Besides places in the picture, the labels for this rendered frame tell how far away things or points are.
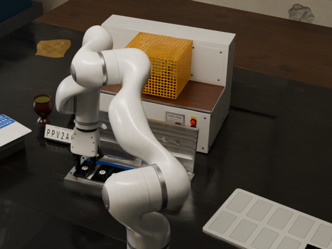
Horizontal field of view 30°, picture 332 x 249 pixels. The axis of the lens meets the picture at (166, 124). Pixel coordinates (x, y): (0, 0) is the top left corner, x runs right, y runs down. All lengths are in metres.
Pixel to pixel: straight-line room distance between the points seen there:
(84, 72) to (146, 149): 0.29
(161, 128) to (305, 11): 1.72
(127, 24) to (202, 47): 0.34
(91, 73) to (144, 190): 0.38
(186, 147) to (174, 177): 0.68
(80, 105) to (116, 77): 0.45
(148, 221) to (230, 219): 0.54
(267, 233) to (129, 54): 0.77
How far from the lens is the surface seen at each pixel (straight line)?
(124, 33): 2.61
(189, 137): 2.26
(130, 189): 1.57
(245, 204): 2.23
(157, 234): 1.68
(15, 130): 2.46
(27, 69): 3.14
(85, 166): 2.35
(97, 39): 1.84
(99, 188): 2.26
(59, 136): 2.54
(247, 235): 2.11
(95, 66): 1.75
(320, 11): 3.75
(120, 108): 1.69
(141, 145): 1.65
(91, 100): 2.19
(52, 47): 3.35
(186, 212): 2.18
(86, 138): 2.25
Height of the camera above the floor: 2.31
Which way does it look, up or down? 32 degrees down
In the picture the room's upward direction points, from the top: 2 degrees clockwise
